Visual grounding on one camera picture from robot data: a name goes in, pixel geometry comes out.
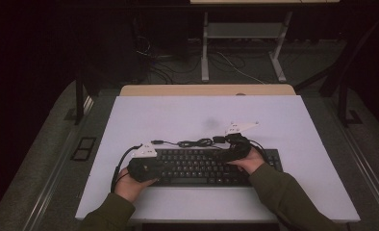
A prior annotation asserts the white floor cable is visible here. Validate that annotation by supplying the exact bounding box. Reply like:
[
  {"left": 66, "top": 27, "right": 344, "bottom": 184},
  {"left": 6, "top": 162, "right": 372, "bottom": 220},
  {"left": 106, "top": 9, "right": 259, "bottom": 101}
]
[{"left": 215, "top": 51, "right": 266, "bottom": 85}]

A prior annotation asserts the black keyboard cable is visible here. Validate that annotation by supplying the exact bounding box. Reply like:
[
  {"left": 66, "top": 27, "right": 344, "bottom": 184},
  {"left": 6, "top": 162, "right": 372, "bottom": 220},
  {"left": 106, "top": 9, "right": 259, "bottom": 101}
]
[{"left": 150, "top": 138, "right": 232, "bottom": 152}]

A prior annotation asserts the black metal stand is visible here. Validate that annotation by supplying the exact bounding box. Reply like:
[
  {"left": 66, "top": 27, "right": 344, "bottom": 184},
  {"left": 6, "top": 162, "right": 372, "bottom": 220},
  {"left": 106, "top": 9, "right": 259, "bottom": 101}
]
[
  {"left": 71, "top": 71, "right": 94, "bottom": 127},
  {"left": 336, "top": 81, "right": 365, "bottom": 128}
]

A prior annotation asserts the white board mat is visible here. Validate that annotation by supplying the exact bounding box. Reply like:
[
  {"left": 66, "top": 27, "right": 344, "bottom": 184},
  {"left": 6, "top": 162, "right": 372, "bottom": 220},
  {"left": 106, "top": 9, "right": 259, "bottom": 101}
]
[{"left": 75, "top": 94, "right": 361, "bottom": 224}]

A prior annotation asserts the white metal desk frame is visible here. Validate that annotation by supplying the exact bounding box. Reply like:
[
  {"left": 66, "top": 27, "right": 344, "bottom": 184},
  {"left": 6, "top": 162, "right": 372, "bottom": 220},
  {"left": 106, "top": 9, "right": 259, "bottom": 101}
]
[{"left": 201, "top": 11, "right": 293, "bottom": 84}]

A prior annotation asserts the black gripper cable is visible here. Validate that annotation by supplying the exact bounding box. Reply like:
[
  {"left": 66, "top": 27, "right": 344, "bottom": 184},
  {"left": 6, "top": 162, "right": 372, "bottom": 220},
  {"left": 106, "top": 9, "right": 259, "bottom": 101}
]
[
  {"left": 110, "top": 143, "right": 143, "bottom": 194},
  {"left": 247, "top": 139, "right": 271, "bottom": 164}
]

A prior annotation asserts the black computer keyboard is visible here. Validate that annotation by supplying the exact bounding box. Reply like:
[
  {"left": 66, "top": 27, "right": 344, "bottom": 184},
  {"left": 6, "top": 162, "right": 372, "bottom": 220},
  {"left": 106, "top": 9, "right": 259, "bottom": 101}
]
[{"left": 152, "top": 147, "right": 284, "bottom": 188}]

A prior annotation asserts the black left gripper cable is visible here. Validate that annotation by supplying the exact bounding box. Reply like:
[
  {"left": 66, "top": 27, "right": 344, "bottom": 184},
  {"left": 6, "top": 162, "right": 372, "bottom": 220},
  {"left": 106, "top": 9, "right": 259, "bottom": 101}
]
[{"left": 110, "top": 143, "right": 143, "bottom": 194}]

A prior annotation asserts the person's right hand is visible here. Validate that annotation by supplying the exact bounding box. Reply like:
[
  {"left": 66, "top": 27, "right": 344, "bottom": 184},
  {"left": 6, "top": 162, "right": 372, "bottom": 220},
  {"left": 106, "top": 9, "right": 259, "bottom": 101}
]
[{"left": 226, "top": 146, "right": 266, "bottom": 176}]

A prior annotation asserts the bundle of black floor cables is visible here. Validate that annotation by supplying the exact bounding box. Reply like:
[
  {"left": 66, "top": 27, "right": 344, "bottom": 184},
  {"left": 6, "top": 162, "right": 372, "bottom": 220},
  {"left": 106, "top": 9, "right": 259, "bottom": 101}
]
[{"left": 135, "top": 35, "right": 202, "bottom": 85}]

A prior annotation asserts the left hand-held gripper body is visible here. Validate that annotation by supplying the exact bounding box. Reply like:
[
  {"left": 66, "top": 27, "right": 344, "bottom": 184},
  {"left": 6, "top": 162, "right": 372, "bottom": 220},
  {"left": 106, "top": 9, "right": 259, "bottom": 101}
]
[{"left": 127, "top": 142, "right": 164, "bottom": 184}]

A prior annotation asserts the person's left hand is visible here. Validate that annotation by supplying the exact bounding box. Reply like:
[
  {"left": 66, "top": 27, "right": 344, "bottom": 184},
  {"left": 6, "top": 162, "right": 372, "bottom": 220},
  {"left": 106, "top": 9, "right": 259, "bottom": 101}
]
[{"left": 114, "top": 167, "right": 159, "bottom": 204}]

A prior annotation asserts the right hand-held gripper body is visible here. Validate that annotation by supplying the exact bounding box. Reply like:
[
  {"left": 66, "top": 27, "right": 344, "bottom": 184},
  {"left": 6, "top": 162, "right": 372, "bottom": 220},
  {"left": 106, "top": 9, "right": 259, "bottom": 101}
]
[{"left": 210, "top": 120, "right": 260, "bottom": 164}]

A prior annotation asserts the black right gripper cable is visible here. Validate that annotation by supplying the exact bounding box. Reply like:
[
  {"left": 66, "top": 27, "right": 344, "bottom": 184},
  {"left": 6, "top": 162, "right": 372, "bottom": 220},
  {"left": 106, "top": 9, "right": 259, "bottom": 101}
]
[{"left": 247, "top": 139, "right": 271, "bottom": 164}]

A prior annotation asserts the wooden table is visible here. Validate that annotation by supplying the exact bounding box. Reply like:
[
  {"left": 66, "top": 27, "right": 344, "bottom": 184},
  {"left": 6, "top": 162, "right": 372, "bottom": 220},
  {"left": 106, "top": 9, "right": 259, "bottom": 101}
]
[{"left": 118, "top": 84, "right": 297, "bottom": 97}]

